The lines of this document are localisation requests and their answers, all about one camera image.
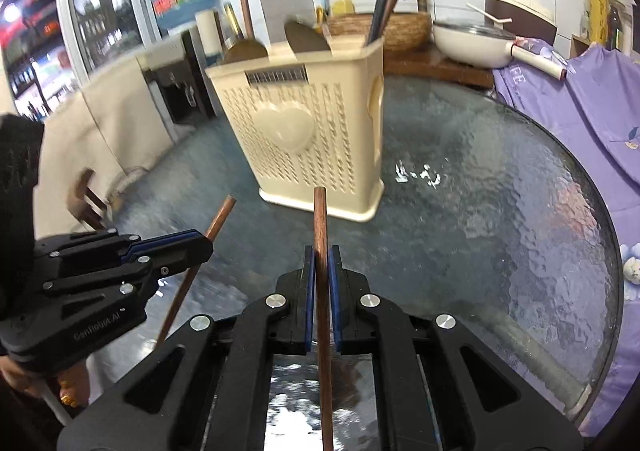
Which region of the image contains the left hand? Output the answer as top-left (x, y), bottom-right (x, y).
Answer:
top-left (1, 356), bottom-right (91, 408)

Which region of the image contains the beige plastic utensil holder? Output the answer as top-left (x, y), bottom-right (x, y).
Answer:
top-left (206, 36), bottom-right (384, 222)

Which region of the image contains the grey water dispenser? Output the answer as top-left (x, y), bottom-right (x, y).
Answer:
top-left (136, 22), bottom-right (222, 143)

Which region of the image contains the brown wooden side table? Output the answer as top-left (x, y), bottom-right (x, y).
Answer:
top-left (383, 44), bottom-right (494, 90)

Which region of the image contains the golden spoon left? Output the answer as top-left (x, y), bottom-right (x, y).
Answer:
top-left (222, 2), bottom-right (268, 64)

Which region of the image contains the paper cup holder tube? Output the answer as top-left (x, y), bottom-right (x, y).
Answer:
top-left (195, 9), bottom-right (224, 64)

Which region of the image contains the woven basket sink bowl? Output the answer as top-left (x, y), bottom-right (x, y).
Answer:
top-left (328, 12), bottom-right (432, 52)

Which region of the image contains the yellow soap bottle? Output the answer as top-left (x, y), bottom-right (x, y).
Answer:
top-left (330, 0), bottom-right (356, 18)

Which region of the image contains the cream pan with lid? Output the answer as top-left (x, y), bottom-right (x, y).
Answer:
top-left (432, 2), bottom-right (567, 80)

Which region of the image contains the purple floral cloth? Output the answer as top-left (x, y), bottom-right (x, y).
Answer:
top-left (492, 44), bottom-right (640, 437)

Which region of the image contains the brown white rice cooker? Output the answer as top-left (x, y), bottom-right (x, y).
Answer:
top-left (484, 0), bottom-right (558, 44)

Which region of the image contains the yellow roll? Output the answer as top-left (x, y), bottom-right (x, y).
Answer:
top-left (588, 0), bottom-right (608, 46)

